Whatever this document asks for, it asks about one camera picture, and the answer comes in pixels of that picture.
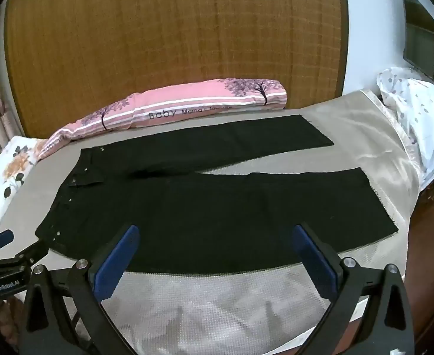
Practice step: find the white leaf-print blanket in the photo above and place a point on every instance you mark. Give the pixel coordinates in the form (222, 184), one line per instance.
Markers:
(420, 118)

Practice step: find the wall television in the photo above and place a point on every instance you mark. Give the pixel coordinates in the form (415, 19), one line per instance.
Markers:
(422, 37)

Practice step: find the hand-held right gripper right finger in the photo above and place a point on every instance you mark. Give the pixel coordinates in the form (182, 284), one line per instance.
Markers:
(313, 256)

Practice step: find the grey bed cover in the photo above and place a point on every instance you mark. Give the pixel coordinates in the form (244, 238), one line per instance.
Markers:
(357, 137)

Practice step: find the white floral pillow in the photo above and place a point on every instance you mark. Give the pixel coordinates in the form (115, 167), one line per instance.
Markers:
(6, 177)

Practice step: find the black pants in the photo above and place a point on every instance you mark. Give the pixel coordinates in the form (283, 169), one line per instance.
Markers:
(209, 207)

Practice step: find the pink striped tree-print pillow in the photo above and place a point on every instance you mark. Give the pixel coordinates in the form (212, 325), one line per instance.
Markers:
(187, 100)

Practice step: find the wooden headboard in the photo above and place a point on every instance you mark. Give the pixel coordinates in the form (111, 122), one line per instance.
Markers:
(146, 37)

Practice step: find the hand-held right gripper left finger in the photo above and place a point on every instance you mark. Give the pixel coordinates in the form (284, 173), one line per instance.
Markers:
(115, 256)

